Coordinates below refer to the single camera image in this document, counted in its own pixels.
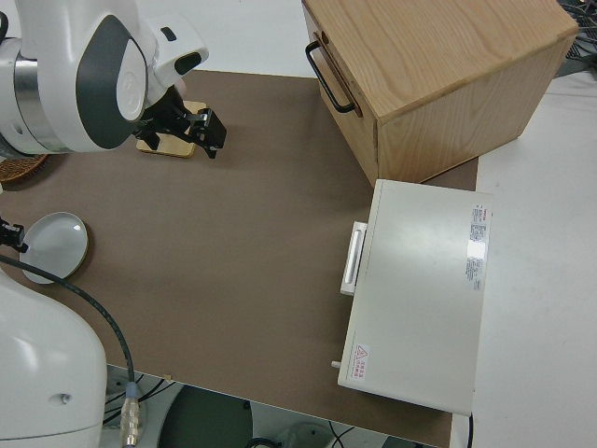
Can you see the white toaster oven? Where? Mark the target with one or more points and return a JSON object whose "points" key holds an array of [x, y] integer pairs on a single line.
{"points": [[420, 289]]}

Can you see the wooden mug tree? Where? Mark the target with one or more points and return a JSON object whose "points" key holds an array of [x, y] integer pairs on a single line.
{"points": [[172, 149]]}

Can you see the wooden cabinet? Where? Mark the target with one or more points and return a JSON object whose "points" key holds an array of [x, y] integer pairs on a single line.
{"points": [[443, 56]]}

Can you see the brown table mat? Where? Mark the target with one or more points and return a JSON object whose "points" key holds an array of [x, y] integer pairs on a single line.
{"points": [[233, 233]]}

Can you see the brown wicker basket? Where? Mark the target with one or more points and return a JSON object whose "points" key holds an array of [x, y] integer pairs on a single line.
{"points": [[18, 169]]}

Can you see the gray plate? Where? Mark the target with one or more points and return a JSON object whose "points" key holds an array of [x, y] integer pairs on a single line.
{"points": [[56, 247]]}

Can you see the dark round base plate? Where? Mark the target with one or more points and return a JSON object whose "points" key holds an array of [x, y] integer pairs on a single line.
{"points": [[205, 420]]}

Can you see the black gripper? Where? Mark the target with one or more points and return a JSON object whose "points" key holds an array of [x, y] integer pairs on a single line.
{"points": [[11, 235], [170, 116]]}

